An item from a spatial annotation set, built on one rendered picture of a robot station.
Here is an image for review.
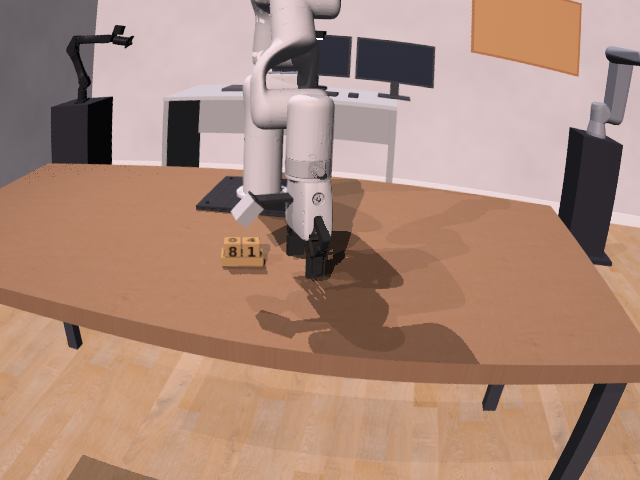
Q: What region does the tan wooden calendar cube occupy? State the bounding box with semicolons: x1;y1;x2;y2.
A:
242;237;260;257
224;237;241;257

